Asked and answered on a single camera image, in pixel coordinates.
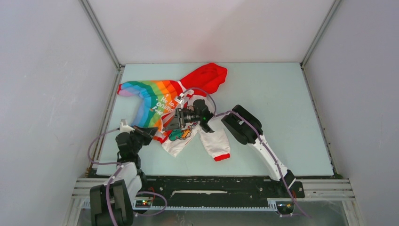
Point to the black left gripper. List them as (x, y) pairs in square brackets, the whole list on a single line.
[(147, 133)]

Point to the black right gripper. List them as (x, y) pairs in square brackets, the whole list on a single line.
[(178, 121)]

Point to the rainbow white red hooded jacket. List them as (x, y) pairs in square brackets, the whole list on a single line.
[(161, 98)]

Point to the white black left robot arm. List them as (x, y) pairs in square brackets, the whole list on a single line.
[(111, 202)]

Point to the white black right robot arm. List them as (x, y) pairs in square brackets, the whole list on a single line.
[(244, 127)]

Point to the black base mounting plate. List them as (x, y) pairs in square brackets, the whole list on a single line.
[(257, 185)]

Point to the aluminium frame rail left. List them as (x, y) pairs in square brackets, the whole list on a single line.
[(87, 7)]

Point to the aluminium frame rail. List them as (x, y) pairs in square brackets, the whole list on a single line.
[(87, 7), (304, 64)]

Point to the aluminium front frame rails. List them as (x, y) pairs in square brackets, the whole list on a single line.
[(316, 189)]

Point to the aluminium frame rail right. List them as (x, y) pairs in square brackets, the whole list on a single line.
[(304, 64)]

